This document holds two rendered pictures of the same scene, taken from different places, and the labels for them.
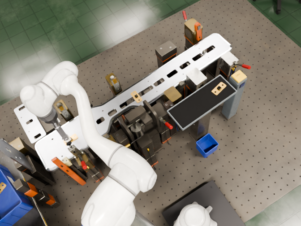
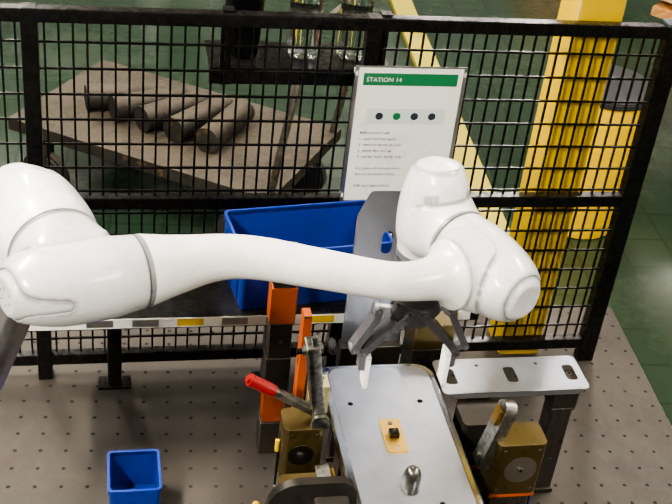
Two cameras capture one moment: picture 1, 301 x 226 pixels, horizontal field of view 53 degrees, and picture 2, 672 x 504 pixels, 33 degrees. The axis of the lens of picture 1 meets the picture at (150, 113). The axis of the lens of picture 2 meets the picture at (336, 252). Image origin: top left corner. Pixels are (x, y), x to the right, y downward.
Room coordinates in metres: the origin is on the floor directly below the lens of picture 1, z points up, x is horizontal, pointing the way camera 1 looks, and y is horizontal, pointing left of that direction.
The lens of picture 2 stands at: (0.88, -1.01, 2.35)
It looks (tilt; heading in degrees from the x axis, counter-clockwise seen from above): 33 degrees down; 100
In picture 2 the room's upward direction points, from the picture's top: 7 degrees clockwise
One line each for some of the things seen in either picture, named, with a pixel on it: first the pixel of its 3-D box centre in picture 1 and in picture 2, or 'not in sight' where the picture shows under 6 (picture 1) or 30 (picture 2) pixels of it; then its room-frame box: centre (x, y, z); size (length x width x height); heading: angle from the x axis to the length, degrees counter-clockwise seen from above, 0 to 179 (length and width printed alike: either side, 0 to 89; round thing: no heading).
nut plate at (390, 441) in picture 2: (70, 139); (393, 433); (0.77, 0.49, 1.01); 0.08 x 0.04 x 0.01; 114
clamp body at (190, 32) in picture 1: (191, 41); not in sight; (1.38, -0.40, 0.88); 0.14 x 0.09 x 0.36; 24
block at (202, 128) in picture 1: (199, 120); not in sight; (0.74, -0.28, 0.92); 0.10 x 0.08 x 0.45; 114
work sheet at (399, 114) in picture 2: not in sight; (401, 135); (0.64, 1.04, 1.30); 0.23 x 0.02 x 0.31; 24
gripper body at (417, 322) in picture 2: (51, 118); (416, 302); (0.77, 0.49, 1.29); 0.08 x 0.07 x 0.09; 24
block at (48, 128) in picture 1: (55, 132); (477, 467); (0.93, 0.64, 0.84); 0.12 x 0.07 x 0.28; 24
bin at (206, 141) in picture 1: (206, 145); not in sight; (0.64, -0.31, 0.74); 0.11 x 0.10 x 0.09; 114
